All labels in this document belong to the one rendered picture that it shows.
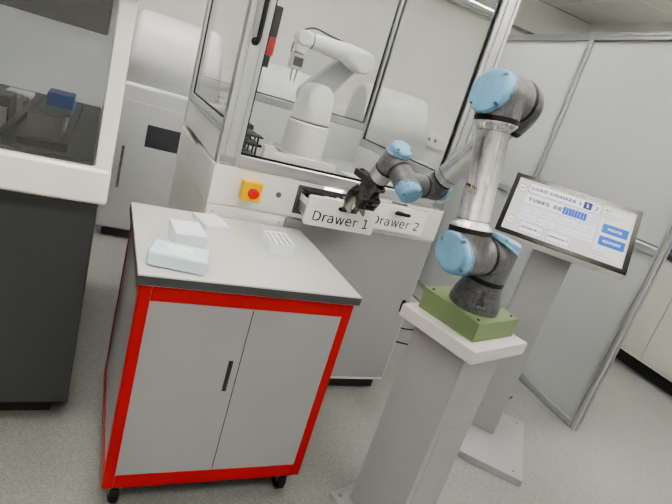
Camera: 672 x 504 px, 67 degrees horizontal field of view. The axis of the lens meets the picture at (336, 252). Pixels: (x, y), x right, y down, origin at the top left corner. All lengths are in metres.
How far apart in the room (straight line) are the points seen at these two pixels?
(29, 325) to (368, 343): 1.37
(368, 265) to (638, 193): 1.50
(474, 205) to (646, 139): 1.83
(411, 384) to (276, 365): 0.42
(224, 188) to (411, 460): 1.11
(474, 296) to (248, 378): 0.69
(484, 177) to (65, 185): 1.13
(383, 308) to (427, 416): 0.84
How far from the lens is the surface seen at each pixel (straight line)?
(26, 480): 1.84
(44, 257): 1.73
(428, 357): 1.56
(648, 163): 3.03
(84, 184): 1.58
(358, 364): 2.44
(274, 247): 1.61
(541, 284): 2.33
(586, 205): 2.34
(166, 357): 1.42
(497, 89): 1.36
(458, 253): 1.34
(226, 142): 1.84
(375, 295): 2.27
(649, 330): 4.41
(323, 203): 1.84
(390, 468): 1.75
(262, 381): 1.53
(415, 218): 2.19
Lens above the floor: 1.28
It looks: 17 degrees down
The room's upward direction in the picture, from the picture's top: 17 degrees clockwise
